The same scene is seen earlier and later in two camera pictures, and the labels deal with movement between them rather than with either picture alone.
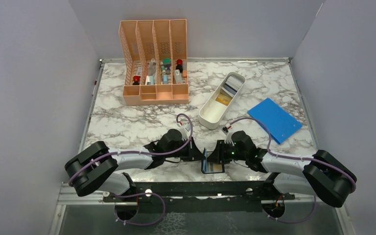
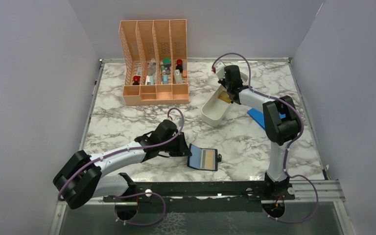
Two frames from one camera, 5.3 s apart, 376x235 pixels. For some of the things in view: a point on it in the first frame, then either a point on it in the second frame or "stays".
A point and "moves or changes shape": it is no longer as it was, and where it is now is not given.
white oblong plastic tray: (212, 113) stays
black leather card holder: (208, 166) moves or changes shape
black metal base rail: (199, 197) stays
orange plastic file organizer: (153, 55) stays
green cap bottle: (167, 62) stays
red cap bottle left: (136, 80) stays
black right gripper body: (230, 153) -> (225, 84)
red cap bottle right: (179, 66) stays
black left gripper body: (186, 153) -> (175, 147)
